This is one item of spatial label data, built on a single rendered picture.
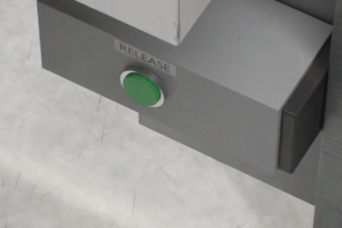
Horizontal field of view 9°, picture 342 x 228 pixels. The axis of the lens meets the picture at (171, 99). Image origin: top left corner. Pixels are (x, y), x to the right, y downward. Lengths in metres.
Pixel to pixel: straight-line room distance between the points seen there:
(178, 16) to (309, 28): 0.23
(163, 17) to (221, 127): 0.23
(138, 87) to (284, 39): 0.11
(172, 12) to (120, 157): 1.60
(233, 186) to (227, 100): 1.37
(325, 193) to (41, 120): 1.36
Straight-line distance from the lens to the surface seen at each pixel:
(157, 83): 1.48
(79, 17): 1.49
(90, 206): 2.81
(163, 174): 2.84
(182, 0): 1.26
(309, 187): 1.66
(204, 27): 1.48
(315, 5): 1.48
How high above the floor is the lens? 2.34
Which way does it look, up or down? 54 degrees down
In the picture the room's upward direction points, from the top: straight up
